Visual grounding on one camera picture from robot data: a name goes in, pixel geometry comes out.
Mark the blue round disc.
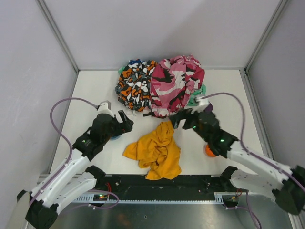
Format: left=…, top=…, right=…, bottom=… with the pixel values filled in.
left=110, top=135, right=121, bottom=140

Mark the purple cube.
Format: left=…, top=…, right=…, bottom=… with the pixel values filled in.
left=204, top=103, right=214, bottom=112

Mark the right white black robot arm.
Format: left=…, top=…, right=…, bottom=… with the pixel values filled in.
left=169, top=109, right=305, bottom=215

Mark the pink camouflage cloth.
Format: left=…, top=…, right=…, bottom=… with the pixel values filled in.
left=144, top=55, right=205, bottom=118

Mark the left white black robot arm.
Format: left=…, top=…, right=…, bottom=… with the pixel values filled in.
left=25, top=109, right=133, bottom=229

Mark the orange fruit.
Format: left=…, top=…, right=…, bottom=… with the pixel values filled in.
left=204, top=145, right=217, bottom=157

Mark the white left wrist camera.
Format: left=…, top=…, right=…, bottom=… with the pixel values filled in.
left=96, top=100, right=114, bottom=117

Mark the mint green cloth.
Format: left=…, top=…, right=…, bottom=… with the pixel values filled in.
left=187, top=84, right=206, bottom=106

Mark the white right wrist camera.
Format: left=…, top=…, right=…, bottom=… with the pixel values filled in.
left=193, top=95, right=210, bottom=112

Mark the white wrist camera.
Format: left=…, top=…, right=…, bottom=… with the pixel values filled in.
left=96, top=100, right=114, bottom=117
left=193, top=95, right=210, bottom=112

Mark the blue cloth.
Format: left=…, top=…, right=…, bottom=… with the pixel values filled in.
left=129, top=59, right=141, bottom=65

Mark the purple cable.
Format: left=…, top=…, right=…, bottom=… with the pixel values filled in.
left=202, top=92, right=305, bottom=229
left=28, top=97, right=120, bottom=210

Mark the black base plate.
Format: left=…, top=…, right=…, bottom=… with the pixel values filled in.
left=95, top=175, right=237, bottom=202

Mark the orange black camouflage cloth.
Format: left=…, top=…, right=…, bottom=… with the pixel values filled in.
left=115, top=60, right=158, bottom=112

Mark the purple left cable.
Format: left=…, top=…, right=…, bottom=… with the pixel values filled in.
left=28, top=97, right=120, bottom=210

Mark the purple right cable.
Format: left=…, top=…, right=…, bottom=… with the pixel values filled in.
left=202, top=92, right=305, bottom=229

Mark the mustard yellow cloth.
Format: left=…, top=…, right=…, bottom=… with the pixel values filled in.
left=123, top=121, right=182, bottom=181

